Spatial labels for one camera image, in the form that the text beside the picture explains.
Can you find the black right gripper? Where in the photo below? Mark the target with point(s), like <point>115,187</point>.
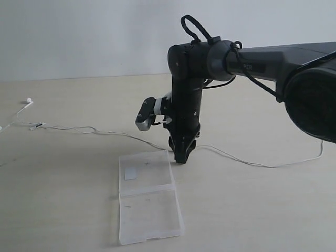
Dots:
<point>185,107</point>

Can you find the white wired earphones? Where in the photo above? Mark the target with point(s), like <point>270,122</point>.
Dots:
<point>92,130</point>

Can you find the clear plastic storage case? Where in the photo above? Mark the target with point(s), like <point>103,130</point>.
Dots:
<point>148,203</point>

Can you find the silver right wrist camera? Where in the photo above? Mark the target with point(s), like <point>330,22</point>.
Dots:
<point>154,111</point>

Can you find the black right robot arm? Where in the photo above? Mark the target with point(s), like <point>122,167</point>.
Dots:
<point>304,77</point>

